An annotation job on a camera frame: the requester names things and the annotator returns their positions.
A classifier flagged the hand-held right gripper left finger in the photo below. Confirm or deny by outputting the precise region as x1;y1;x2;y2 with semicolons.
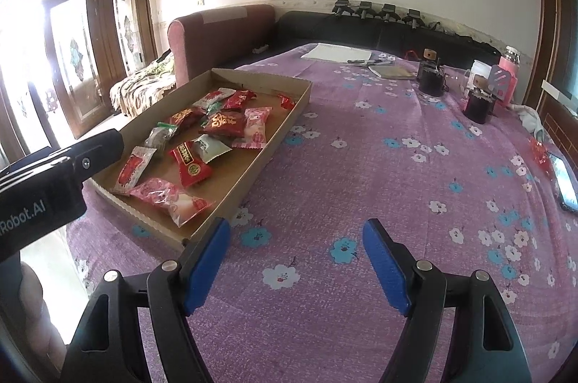
63;217;232;383

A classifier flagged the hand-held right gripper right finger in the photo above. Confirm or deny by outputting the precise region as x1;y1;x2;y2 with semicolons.
362;218;534;383

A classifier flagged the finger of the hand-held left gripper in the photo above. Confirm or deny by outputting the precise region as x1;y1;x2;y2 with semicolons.
0;129;125;196

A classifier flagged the green-edged clear snack packet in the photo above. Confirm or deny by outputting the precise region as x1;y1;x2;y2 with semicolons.
144;123;179;153

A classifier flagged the pink clear snack packet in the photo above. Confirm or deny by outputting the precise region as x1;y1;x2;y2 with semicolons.
129;177;214;229

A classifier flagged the shallow cardboard box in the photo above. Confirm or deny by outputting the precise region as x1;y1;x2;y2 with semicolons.
88;68;313;250

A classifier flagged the red snack packet round label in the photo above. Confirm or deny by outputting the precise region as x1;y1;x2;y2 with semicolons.
168;141;213;188

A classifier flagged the dark red snack packet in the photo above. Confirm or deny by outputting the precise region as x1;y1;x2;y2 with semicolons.
168;107;206;130

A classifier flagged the white green snack packet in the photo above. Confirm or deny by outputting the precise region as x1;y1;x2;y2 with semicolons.
192;134;232;163

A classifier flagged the red snack packet gold print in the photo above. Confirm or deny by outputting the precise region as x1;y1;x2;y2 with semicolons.
199;111;248;139

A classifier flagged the person's left hand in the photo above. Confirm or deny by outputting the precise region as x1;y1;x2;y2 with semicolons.
20;263;69;383

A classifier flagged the patterned blanket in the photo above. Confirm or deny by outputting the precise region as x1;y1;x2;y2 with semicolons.
109;53;177;117

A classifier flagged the wooden glass door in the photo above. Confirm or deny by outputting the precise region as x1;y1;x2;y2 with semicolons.
18;0;156;140

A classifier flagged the purple floral tablecloth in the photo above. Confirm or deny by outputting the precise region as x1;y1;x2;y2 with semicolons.
65;42;578;383

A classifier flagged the pink snack packet red edge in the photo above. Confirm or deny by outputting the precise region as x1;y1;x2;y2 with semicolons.
232;107;274;150

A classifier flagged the maroon armchair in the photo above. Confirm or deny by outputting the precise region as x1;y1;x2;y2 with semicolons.
167;4;277;88

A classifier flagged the shiny red foil packet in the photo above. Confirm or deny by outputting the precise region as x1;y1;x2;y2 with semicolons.
529;138;551;173

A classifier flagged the black cup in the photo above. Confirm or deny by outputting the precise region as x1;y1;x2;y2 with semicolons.
418;48;448;97

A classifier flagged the brown notebook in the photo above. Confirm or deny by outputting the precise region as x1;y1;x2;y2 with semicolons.
368;64;418;81

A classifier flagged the smartphone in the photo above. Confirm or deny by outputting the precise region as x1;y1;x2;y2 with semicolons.
548;152;578;213

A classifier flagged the grey white cloth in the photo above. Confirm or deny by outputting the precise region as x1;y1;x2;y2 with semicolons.
515;104;549;140

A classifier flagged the clear plastic jar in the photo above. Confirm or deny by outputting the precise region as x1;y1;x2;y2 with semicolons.
465;60;493;95

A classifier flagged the pink bottle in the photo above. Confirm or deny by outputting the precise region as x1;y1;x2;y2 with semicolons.
490;46;522;106

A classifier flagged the white paper sheet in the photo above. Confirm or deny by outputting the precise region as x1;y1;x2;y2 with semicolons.
300;43;373;61

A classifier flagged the black sofa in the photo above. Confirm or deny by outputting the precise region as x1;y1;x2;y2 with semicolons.
217;10;502;70

